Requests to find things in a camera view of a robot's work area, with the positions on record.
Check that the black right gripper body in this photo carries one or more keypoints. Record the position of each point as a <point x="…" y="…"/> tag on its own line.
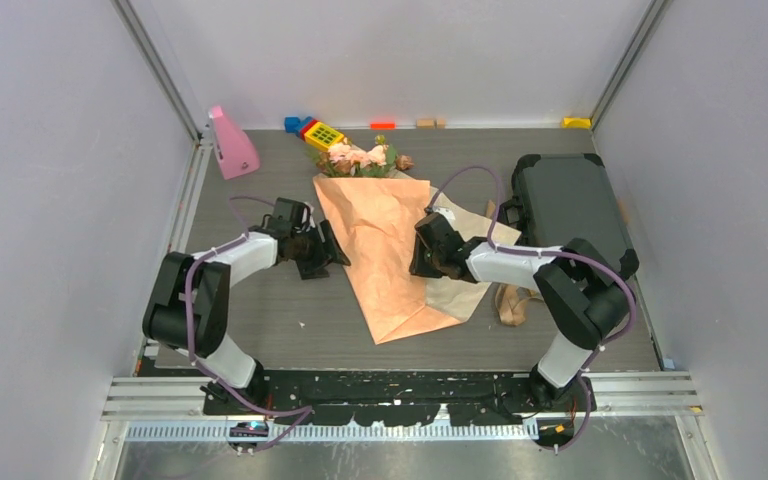
<point x="438" y="258"/>

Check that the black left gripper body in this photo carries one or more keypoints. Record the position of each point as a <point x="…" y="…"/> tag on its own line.
<point x="309" y="244"/>

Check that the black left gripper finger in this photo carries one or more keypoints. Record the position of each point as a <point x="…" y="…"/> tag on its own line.
<point x="313" y="269"/>
<point x="331" y="247"/>

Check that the peach wrapping paper sheet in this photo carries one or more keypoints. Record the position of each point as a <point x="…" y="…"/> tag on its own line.
<point x="374" y="222"/>

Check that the tan ribbon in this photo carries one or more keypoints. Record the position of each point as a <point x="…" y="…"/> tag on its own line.
<point x="510" y="303"/>

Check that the pink and brown rose stem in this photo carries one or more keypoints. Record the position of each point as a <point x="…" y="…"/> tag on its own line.
<point x="384" y="159"/>

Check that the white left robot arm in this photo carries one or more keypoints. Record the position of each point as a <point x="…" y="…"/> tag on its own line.
<point x="188" y="309"/>

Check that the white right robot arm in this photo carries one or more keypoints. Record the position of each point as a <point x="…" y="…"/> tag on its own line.
<point x="585" y="297"/>

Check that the yellow toy brick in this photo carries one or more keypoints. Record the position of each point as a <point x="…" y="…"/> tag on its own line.
<point x="322" y="137"/>

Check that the pink plastic wedge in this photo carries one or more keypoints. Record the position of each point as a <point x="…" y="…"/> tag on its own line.
<point x="235" y="153"/>

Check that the red toy brick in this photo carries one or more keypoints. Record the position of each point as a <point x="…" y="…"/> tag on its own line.
<point x="305" y="125"/>

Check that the blue toy brick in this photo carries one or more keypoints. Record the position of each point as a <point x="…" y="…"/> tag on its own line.
<point x="291" y="124"/>

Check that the orange flat block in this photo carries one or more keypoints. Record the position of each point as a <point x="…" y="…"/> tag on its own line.
<point x="382" y="125"/>

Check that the dark grey hard case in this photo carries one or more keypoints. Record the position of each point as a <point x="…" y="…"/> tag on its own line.
<point x="559" y="197"/>

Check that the yellow corner block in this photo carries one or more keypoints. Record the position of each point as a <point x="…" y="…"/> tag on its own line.
<point x="576" y="123"/>

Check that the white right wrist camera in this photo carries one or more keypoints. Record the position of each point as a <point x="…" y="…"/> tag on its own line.
<point x="442" y="213"/>

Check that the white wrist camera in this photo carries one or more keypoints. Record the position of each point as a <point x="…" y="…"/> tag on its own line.
<point x="309" y="211"/>
<point x="442" y="213"/>

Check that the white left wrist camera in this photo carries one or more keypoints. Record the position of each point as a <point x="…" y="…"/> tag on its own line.
<point x="309" y="211"/>

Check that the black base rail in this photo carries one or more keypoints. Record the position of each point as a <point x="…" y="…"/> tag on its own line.
<point x="412" y="398"/>

